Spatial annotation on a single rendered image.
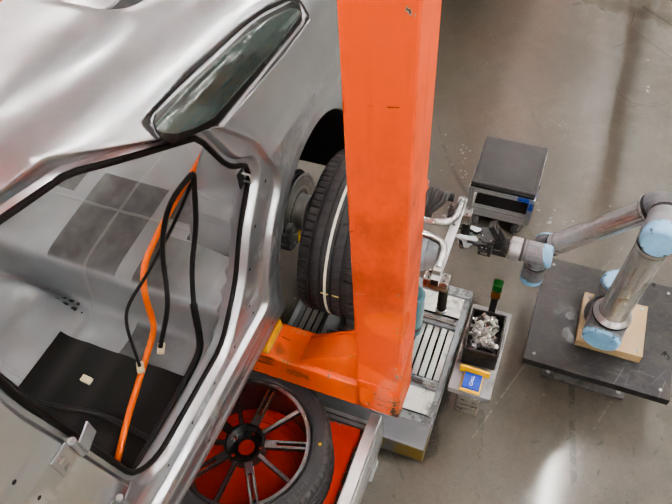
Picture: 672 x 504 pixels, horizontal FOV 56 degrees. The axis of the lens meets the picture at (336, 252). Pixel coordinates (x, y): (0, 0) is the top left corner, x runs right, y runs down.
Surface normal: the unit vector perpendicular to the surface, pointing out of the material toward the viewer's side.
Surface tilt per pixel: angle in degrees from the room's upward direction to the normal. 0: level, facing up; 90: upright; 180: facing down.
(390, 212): 90
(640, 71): 0
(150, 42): 31
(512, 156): 0
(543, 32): 0
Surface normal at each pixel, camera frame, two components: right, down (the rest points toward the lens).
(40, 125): 0.50, -0.44
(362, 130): -0.36, 0.73
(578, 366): -0.05, -0.63
